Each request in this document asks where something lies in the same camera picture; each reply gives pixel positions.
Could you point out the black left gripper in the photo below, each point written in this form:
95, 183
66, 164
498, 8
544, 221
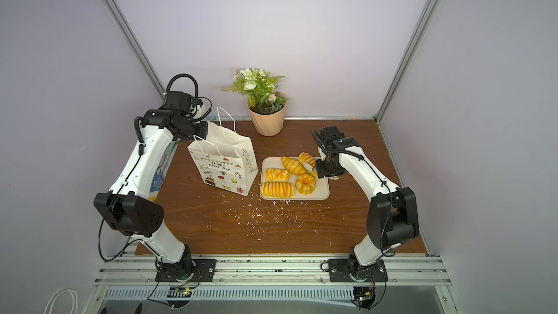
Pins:
203, 129

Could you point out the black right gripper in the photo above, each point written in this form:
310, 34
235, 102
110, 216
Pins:
328, 170

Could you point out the ridged oval bread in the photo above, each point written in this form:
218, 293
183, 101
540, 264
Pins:
306, 158
293, 166

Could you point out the round yellow bun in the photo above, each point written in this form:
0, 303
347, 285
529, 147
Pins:
305, 184

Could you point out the white printed paper gift bag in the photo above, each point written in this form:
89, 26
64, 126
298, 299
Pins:
225, 159

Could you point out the small twisted bread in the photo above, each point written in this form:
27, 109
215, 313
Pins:
273, 175

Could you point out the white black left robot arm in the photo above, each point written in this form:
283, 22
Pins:
128, 206

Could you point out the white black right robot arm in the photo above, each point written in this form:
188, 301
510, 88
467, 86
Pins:
392, 218

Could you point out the long ridged bread front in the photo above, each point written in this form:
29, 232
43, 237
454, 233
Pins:
279, 190

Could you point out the beige rectangular tray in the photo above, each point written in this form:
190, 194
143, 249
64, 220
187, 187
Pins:
321, 192

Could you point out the potted plant in pink pot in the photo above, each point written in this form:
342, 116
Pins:
264, 101

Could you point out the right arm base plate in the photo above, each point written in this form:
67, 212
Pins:
342, 270

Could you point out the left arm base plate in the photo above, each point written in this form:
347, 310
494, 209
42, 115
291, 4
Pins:
205, 269

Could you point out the aluminium front rail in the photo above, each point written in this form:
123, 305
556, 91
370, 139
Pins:
275, 269

